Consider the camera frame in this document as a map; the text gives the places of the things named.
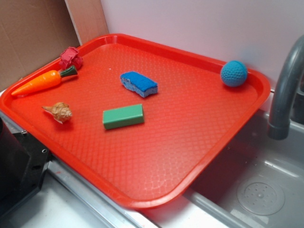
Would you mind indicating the orange toy carrot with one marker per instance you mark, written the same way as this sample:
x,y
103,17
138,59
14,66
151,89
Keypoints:
x,y
44,81

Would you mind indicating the red plastic tray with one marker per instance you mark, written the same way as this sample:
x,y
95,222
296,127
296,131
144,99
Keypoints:
x,y
186,124

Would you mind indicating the grey plastic sink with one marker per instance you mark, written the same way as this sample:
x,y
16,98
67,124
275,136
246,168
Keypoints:
x,y
255,182

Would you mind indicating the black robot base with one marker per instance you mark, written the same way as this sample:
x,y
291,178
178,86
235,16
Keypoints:
x,y
23,162

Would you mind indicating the blue textured ball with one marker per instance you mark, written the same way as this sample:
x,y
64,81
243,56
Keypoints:
x,y
234,73

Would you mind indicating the tan seashell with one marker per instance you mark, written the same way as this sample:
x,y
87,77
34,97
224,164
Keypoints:
x,y
60,111

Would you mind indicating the crumpled red paper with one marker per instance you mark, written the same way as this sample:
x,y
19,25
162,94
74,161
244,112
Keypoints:
x,y
70,57

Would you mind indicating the grey toy faucet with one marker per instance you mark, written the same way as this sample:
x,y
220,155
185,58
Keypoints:
x,y
288,100

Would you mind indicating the brown cardboard panel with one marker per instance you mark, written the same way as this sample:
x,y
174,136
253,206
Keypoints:
x,y
35,32

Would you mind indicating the green rectangular block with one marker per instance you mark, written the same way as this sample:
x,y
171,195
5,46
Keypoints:
x,y
123,116

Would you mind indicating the blue sponge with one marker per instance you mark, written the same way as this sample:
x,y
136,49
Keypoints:
x,y
139,84

